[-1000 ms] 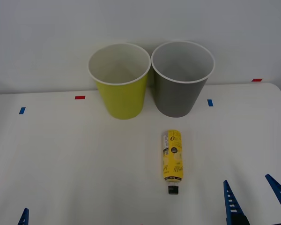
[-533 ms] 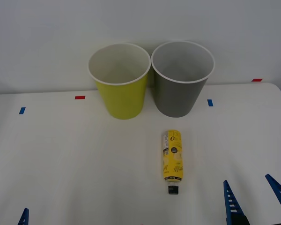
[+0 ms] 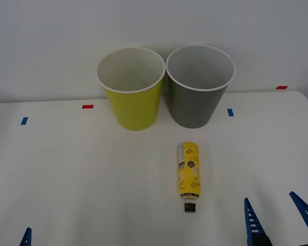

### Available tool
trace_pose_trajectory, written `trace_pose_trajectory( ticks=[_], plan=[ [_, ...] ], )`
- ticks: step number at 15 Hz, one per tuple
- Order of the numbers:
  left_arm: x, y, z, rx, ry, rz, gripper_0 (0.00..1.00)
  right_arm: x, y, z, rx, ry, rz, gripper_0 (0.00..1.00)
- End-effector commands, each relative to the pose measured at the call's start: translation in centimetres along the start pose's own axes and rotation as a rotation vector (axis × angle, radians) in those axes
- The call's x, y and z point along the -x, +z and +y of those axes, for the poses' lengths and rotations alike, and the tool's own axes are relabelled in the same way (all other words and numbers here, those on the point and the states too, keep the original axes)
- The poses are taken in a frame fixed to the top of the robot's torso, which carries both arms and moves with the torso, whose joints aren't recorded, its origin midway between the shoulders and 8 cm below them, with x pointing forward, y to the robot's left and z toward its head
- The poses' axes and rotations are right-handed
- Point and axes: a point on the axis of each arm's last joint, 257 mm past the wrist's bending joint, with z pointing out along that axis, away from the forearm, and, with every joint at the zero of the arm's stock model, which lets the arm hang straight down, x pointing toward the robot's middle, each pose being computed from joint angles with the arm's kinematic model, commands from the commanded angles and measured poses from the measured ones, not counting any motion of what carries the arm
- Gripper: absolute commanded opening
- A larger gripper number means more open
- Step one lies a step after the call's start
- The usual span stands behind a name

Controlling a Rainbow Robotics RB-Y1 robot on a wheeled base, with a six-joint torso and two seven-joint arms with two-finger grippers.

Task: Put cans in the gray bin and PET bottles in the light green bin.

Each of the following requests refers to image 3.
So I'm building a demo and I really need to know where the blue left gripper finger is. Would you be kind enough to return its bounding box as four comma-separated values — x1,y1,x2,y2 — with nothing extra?
18,227,32,246

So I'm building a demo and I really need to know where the yellow label plastic bottle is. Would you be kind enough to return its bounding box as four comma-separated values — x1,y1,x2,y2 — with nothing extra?
176,141,203,213

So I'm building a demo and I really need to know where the grey plastic bin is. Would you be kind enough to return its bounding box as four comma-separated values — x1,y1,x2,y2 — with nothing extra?
165,45,237,130

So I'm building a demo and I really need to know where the yellow-green plastic bin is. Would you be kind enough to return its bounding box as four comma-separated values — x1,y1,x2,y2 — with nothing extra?
96,47,166,132

